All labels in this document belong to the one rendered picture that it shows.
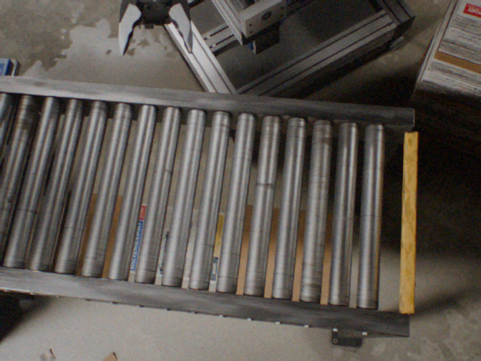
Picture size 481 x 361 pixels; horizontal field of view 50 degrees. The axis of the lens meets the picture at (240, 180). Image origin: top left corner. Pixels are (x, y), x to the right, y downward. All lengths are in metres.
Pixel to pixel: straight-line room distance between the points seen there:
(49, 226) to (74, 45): 1.33
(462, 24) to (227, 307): 0.95
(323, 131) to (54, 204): 0.69
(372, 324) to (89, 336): 1.21
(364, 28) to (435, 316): 1.12
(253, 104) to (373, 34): 0.92
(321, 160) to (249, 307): 0.39
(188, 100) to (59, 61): 1.24
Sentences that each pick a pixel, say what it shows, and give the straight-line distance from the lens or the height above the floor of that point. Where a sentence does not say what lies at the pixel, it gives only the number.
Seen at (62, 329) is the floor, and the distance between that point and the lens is 2.15.
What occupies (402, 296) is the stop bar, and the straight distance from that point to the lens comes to 1.22.
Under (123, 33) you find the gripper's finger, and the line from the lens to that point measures 0.93.
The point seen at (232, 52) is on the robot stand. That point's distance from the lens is 2.10.
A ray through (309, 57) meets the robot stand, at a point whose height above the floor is 0.23.
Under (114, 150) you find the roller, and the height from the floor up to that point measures 0.80.
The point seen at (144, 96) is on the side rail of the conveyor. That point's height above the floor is 0.80.
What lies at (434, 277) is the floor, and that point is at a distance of 2.10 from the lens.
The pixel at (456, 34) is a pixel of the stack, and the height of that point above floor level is 0.75.
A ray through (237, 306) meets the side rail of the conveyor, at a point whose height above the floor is 0.80.
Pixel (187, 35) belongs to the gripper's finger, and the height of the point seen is 1.23.
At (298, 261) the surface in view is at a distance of 2.02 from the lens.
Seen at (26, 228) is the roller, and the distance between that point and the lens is 1.37.
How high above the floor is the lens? 2.00
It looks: 72 degrees down
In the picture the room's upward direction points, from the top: 11 degrees counter-clockwise
